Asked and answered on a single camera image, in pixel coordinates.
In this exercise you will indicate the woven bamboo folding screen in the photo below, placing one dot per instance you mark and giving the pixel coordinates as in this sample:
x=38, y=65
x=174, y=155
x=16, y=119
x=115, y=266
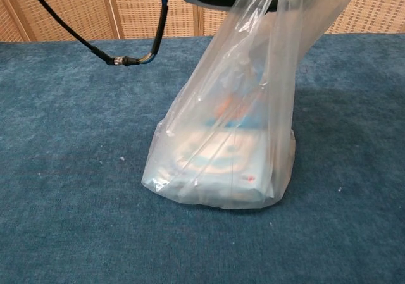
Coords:
x=79, y=15

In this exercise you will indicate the blue carpet table mat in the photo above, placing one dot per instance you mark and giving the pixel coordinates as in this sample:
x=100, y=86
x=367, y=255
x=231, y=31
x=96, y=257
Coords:
x=79, y=170

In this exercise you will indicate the brown biscuit packet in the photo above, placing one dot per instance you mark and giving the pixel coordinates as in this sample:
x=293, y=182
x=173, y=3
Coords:
x=283, y=170

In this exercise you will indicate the blue cookie snack packet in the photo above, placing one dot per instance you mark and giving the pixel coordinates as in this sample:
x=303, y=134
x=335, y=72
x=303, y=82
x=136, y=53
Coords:
x=243, y=107

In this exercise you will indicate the clear plastic carrier bag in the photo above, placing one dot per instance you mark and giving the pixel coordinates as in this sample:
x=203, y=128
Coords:
x=284, y=75

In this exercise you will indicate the blue white snack package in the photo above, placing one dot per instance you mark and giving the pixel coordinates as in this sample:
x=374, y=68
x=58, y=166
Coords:
x=218, y=167

